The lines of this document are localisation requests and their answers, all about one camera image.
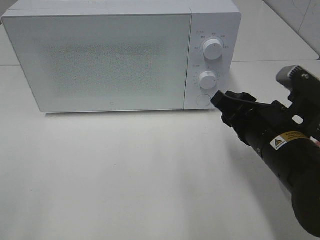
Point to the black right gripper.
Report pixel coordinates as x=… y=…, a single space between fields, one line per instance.
x=265 y=127

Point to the round white door button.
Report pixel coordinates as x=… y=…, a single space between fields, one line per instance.
x=203 y=100

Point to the white microwave door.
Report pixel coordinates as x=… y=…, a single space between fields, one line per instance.
x=103 y=63

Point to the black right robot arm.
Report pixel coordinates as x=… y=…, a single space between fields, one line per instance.
x=297 y=166

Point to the lower white timer knob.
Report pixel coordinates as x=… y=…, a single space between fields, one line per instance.
x=207 y=80

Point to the upper white power knob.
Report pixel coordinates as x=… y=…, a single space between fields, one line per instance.
x=213 y=48

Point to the white microwave oven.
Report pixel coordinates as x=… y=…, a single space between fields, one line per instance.
x=208 y=19

